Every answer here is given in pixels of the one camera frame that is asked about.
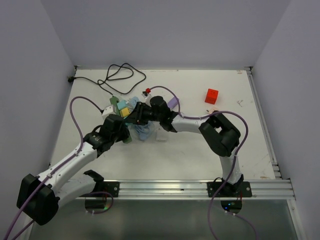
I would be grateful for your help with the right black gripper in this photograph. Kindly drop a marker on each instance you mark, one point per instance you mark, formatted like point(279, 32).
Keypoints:
point(136, 116)

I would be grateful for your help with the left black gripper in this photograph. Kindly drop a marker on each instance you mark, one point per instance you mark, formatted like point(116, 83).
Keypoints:
point(123, 131)

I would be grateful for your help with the yellow charger plug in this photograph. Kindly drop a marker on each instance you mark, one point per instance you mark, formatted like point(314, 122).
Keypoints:
point(125, 112)

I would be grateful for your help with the blue power strip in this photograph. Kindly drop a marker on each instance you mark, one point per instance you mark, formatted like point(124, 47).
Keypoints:
point(132, 102)

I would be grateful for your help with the teal charger plug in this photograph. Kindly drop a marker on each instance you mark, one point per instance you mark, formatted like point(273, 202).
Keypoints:
point(122, 105)

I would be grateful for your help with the green power strip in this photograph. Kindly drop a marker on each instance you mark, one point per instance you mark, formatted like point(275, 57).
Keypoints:
point(114, 102)

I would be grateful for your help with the white charger plug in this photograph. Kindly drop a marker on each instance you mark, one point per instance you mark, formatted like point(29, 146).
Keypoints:
point(161, 135)

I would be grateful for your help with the purple USB power strip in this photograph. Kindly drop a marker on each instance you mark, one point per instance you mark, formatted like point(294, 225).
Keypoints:
point(173, 103)

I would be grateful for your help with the red cube socket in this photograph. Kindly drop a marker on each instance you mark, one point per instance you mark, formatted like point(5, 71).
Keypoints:
point(211, 96)

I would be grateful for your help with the pink cube socket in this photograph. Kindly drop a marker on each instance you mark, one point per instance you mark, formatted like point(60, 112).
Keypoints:
point(212, 110)

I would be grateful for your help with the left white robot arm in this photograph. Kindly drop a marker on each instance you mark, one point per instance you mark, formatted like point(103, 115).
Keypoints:
point(41, 196)

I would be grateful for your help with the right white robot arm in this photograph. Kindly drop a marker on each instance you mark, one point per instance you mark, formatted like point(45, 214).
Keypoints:
point(222, 137)

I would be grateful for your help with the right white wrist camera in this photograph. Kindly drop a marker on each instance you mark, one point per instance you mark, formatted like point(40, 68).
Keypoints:
point(147, 96)

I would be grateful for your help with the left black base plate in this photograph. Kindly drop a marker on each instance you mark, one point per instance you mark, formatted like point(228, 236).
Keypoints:
point(107, 188)

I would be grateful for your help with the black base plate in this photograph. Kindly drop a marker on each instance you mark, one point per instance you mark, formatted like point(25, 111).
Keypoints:
point(239, 189)
point(107, 188)

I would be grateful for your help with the aluminium right side rail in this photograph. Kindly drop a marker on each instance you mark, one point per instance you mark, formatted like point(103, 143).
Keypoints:
point(274, 162)

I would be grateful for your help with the aluminium rail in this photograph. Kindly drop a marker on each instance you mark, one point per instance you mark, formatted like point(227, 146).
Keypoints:
point(171, 189)
point(274, 162)

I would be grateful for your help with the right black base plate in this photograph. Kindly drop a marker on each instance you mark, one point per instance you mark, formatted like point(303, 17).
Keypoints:
point(239, 189)

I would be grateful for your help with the aluminium front rail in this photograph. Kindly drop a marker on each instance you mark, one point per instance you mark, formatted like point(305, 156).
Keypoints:
point(171, 189)

